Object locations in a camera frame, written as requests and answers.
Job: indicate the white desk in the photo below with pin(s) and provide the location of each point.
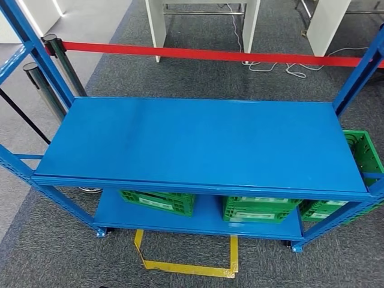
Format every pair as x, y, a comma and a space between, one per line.
324, 28
155, 28

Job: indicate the white display plinth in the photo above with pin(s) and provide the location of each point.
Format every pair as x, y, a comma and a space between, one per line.
35, 16

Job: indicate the blue metal shelf rack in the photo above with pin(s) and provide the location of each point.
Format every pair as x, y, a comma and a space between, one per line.
195, 139

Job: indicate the black pole with round base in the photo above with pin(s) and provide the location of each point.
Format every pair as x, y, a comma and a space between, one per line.
23, 115

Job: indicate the chrome stanchion post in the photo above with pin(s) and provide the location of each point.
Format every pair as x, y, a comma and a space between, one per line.
44, 89
67, 67

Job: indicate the red barrier belt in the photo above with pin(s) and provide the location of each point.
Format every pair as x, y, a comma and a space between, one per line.
179, 52

